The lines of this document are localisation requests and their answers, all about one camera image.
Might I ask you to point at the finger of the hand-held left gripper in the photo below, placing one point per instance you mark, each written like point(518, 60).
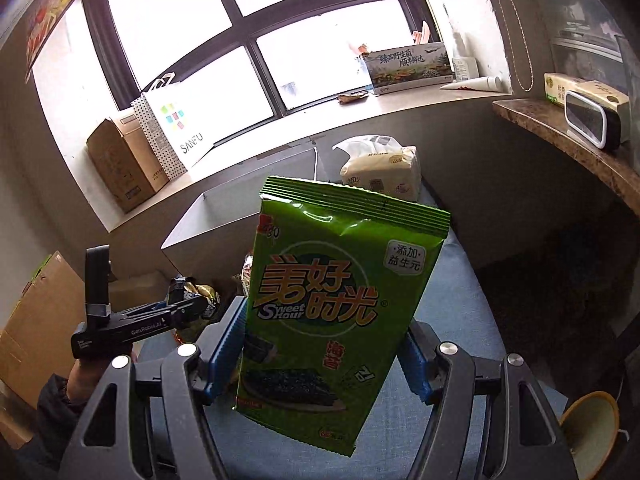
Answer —
point(179, 292)
point(187, 312)

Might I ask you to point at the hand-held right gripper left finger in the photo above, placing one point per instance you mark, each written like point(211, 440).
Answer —
point(225, 342)

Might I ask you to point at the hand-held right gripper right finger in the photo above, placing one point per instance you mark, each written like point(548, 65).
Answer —
point(415, 360)

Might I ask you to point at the dark gold snack packet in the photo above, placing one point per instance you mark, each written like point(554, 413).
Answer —
point(207, 297)

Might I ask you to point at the grey cardboard box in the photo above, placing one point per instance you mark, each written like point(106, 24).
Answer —
point(220, 220)

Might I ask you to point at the light green seaweed snack packet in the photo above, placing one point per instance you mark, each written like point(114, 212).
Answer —
point(330, 285)

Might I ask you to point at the person's left forearm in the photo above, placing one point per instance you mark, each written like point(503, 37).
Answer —
point(65, 410)

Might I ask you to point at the blue grey table cloth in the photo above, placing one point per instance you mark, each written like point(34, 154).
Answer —
point(452, 300)

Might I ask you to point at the brown striped snack packet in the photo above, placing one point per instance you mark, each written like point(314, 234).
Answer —
point(248, 275)

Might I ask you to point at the large tan cardboard box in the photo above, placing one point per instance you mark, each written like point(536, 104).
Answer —
point(40, 330)

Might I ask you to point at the brown cardboard box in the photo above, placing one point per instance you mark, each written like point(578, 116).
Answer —
point(122, 165)

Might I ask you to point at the white dotted shopping bag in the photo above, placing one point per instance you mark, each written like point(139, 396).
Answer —
point(175, 125)

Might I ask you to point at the yellow bowl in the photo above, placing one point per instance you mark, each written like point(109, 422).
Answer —
point(590, 430)

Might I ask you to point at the cream tissue pack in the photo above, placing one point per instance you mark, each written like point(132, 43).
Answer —
point(382, 167)

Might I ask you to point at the brown crumpled wrapper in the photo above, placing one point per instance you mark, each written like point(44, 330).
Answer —
point(352, 97)

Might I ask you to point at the marble shelf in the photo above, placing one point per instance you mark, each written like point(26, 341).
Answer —
point(575, 145)

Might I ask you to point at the white tube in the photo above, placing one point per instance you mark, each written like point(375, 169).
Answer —
point(475, 83)

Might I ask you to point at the landscape printed box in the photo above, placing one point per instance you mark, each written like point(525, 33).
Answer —
point(407, 70)

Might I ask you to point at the white black rounded device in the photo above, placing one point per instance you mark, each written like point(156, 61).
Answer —
point(587, 120)

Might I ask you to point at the white bottle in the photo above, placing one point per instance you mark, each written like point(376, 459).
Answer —
point(464, 62)

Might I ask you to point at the yellow green tissue box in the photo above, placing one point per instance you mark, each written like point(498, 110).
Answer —
point(560, 87)

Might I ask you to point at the pink plastic piece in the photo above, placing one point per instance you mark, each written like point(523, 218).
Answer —
point(421, 32)

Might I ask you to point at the clear plastic storage box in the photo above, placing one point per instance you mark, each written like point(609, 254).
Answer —
point(575, 25)

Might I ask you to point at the black window frame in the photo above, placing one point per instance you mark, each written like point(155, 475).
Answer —
point(245, 30)

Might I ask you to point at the colourful wall poster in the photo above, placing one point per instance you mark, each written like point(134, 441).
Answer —
point(60, 5)

